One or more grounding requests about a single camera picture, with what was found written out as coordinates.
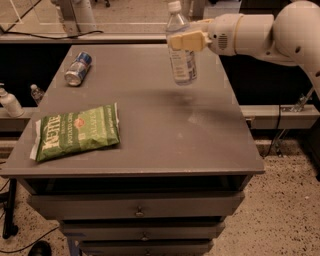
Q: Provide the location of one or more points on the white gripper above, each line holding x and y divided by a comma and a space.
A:
220, 35

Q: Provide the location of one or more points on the clear blue-label plastic bottle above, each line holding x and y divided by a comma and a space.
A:
183, 62

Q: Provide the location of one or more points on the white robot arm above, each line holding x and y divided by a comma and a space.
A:
291, 38

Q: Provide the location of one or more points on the small clear water bottle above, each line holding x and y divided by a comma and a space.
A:
37, 93

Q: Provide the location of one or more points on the white spray bottle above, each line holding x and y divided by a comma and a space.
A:
10, 103

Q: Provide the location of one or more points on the blue silver soda can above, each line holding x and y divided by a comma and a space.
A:
78, 69

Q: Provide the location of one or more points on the grey drawer cabinet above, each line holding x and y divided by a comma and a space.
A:
173, 139

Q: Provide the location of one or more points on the top grey drawer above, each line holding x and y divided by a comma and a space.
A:
129, 206

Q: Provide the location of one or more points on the grey drawer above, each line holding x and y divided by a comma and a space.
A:
129, 206
143, 231
146, 248

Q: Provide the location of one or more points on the green chip bag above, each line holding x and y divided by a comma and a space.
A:
71, 133

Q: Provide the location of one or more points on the middle grey drawer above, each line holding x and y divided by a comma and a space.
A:
143, 231

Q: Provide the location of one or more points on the bottom grey drawer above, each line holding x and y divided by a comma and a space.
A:
146, 248

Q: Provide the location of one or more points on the black round floor object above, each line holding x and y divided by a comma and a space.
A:
40, 248

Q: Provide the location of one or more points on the black stand leg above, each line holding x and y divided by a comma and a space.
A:
8, 199

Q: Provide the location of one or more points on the metal rail right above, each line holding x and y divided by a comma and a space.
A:
279, 117

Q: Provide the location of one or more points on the grey metal bracket left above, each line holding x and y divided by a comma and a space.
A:
69, 18

